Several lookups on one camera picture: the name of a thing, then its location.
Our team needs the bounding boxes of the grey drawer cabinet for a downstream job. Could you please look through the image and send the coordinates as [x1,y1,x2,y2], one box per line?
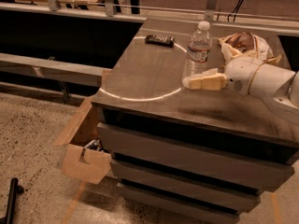
[93,25,299,224]

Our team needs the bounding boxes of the yellow brown chip bag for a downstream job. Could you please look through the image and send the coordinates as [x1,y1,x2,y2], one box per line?
[218,32,282,65]

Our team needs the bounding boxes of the open cardboard box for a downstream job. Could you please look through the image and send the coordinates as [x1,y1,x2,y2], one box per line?
[53,91,111,184]

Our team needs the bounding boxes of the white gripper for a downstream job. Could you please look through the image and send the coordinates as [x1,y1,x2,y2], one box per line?
[189,56,263,95]

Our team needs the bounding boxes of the clear plastic water bottle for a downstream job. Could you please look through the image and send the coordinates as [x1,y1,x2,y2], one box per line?
[182,21,212,89]

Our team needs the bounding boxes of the black hanging cables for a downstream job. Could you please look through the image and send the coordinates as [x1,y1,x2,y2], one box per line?
[226,0,249,22]

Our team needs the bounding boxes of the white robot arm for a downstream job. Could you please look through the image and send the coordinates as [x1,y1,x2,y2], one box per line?
[183,56,299,125]

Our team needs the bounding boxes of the black pole on floor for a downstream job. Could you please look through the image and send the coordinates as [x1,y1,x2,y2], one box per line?
[0,177,24,224]

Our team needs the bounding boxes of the dark rxbar chocolate bar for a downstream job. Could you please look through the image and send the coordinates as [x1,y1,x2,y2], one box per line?
[145,35,175,48]

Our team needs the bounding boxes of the metal railing frame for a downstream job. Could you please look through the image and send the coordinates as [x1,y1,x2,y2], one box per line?
[0,0,299,89]

